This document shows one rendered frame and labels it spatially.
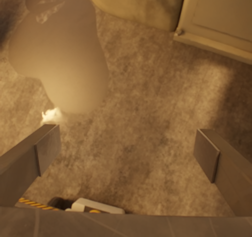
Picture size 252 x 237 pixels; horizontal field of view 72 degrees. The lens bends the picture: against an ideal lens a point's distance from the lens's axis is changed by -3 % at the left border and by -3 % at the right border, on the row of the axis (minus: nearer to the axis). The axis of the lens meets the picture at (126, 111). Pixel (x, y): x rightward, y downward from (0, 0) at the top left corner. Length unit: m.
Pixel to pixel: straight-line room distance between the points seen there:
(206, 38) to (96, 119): 0.78
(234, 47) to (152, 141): 0.69
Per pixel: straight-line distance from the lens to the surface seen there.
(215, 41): 1.16
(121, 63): 1.12
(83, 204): 1.02
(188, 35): 1.14
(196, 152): 0.17
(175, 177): 1.05
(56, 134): 0.16
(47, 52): 1.34
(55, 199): 1.09
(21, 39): 1.50
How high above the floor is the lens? 1.02
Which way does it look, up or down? 79 degrees down
